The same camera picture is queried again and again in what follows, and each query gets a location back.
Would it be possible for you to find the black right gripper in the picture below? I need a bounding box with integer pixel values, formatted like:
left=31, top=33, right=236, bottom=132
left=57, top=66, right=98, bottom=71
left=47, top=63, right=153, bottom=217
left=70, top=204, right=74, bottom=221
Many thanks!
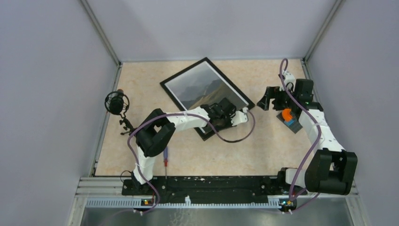
left=257, top=86, right=298, bottom=111

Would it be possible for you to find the black picture frame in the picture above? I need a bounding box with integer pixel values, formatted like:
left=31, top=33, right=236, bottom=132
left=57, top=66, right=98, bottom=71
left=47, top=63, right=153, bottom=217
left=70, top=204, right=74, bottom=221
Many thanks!
left=160, top=57, right=255, bottom=142

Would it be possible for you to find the blue red screwdriver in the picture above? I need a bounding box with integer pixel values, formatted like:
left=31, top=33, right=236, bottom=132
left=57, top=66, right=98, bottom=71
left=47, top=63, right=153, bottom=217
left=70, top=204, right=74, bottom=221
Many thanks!
left=163, top=147, right=168, bottom=179

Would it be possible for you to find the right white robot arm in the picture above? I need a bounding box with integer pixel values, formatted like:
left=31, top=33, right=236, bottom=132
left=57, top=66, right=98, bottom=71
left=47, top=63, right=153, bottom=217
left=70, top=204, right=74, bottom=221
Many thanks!
left=257, top=78, right=358, bottom=198

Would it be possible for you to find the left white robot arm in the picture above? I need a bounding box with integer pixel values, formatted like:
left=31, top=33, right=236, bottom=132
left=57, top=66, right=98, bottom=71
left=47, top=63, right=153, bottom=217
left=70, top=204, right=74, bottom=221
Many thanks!
left=129, top=98, right=247, bottom=195

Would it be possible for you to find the orange green tape dispenser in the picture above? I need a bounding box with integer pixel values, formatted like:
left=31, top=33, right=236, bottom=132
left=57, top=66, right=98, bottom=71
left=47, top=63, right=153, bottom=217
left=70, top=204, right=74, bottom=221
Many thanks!
left=281, top=108, right=295, bottom=124

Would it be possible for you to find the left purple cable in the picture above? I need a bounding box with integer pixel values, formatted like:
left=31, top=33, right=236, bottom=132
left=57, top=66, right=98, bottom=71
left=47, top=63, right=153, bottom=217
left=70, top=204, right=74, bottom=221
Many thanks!
left=127, top=112, right=256, bottom=216

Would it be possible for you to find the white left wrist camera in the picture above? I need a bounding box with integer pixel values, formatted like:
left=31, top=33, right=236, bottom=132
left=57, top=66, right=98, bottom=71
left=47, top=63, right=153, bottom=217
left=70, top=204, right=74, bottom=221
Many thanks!
left=231, top=107, right=248, bottom=126

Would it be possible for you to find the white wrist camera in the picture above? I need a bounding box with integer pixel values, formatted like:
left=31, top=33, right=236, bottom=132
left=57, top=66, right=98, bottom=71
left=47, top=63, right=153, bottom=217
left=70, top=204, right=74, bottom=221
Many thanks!
left=231, top=107, right=248, bottom=126
left=282, top=71, right=296, bottom=91

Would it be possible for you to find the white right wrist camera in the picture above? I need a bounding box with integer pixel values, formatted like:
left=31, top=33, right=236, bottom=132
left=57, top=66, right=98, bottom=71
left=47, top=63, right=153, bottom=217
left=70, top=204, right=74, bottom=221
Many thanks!
left=282, top=71, right=296, bottom=91

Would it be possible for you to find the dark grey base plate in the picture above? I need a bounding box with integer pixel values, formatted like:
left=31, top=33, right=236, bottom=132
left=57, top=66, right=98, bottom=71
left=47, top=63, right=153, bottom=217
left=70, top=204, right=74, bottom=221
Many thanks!
left=276, top=113, right=303, bottom=134

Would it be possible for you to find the black microphone with shock mount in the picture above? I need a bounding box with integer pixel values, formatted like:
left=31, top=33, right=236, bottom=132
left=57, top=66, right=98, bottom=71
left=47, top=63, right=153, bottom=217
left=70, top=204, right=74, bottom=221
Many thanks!
left=104, top=89, right=135, bottom=135

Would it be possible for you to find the white cable duct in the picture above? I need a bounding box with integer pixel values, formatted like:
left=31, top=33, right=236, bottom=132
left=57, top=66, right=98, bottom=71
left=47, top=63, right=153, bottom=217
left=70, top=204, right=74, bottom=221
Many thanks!
left=86, top=197, right=281, bottom=209

